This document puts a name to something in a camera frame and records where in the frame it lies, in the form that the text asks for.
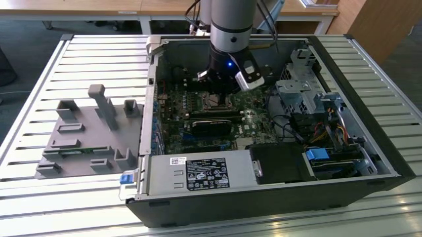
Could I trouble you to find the CPU socket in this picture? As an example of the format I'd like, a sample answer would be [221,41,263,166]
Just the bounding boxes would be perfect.
[201,91,237,111]

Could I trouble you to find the black graphics card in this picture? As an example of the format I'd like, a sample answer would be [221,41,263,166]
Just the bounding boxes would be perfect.
[190,119,234,136]

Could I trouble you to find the green motherboard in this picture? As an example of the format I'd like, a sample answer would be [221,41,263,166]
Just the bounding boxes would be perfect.
[155,79,285,155]

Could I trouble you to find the silver chipset heatsink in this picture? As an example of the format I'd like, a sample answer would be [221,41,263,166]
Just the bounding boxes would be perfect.
[235,137,254,149]

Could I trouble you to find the silver metal drive cage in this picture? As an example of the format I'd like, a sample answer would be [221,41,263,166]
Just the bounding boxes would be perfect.
[274,48,347,117]

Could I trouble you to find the black plastic shroud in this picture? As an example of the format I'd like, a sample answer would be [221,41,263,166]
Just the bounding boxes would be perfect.
[246,142,317,185]

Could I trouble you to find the pale blue teach pendant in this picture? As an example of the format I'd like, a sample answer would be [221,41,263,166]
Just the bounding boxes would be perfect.
[257,0,286,32]

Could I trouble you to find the blue disk carrier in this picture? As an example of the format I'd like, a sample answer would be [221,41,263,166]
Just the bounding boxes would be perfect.
[306,147,330,162]

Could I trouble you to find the silver power supply unit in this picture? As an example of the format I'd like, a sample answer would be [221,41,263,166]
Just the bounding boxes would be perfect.
[144,150,262,196]

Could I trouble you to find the black chair base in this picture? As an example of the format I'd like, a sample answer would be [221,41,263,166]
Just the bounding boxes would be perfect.
[94,20,122,32]

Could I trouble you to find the grey parts rack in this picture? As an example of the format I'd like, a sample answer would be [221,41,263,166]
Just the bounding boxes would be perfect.
[35,84,146,180]

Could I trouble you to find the blue case latch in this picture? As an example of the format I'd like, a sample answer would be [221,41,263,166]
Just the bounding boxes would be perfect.
[120,172,136,185]

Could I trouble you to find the black PC case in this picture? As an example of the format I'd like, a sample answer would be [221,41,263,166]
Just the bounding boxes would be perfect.
[124,34,417,228]

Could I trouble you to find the green RAM stick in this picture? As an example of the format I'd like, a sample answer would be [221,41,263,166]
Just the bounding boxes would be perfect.
[60,147,96,154]

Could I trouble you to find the wooden cabinet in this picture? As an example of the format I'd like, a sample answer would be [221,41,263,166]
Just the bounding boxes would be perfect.
[326,0,422,67]

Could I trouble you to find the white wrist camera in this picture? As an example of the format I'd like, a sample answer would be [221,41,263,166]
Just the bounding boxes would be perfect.
[230,53,266,92]

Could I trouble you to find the thick black cable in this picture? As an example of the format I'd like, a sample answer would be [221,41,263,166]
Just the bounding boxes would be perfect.
[270,114,310,146]

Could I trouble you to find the black camera cable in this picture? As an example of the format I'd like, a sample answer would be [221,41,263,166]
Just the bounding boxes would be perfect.
[257,0,279,52]
[184,0,203,28]

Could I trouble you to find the yellow red power wires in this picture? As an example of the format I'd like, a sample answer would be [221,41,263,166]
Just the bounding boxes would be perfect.
[310,123,351,145]

